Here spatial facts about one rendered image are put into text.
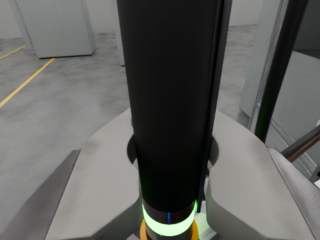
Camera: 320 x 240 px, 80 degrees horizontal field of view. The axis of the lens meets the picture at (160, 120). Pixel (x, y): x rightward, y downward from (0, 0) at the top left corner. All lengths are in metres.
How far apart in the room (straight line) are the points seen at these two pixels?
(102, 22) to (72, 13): 5.18
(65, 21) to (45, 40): 0.94
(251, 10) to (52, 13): 10.98
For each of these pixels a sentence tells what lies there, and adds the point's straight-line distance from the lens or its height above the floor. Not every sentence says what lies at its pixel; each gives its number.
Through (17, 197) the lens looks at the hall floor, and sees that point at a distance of 2.62.
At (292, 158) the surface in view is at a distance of 0.30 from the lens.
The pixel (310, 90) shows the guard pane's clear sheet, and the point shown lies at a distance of 1.22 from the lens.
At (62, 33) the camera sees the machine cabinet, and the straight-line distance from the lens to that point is 7.56.
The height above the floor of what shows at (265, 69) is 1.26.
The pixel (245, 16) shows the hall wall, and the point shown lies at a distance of 14.27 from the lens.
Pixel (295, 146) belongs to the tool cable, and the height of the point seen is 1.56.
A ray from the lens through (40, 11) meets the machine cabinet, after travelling 7.64.
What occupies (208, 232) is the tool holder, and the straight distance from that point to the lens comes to 0.20.
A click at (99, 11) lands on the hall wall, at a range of 12.39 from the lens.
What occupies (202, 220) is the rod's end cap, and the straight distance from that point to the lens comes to 0.20.
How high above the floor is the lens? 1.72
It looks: 33 degrees down
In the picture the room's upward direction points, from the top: 2 degrees counter-clockwise
